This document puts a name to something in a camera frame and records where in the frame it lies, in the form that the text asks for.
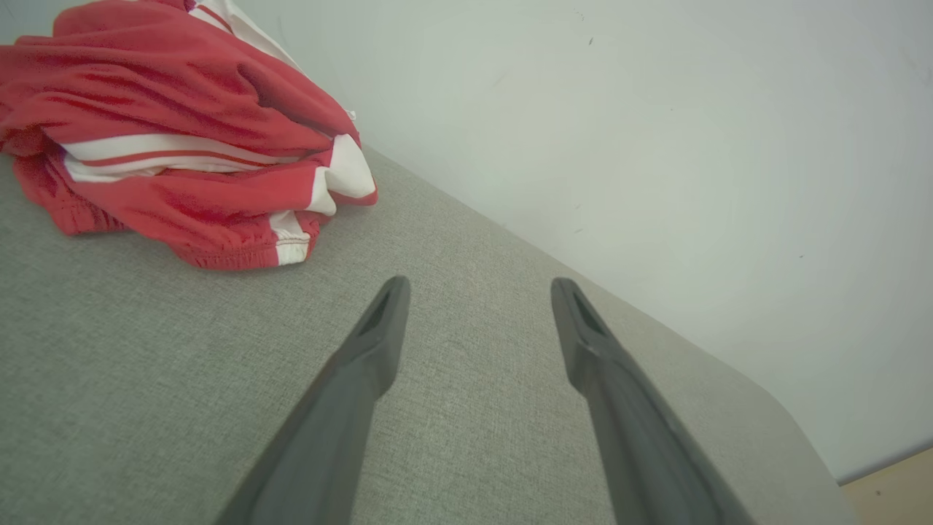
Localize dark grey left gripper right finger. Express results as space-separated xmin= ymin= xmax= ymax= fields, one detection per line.
xmin=550 ymin=276 xmax=755 ymax=525

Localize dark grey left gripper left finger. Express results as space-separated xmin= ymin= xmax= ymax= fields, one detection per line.
xmin=215 ymin=276 xmax=411 ymax=525

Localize red white basketball shorts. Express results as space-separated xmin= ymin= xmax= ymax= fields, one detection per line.
xmin=11 ymin=135 xmax=378 ymax=272

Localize red Bulls basketball jersey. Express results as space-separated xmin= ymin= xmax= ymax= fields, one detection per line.
xmin=0 ymin=0 xmax=362 ymax=183

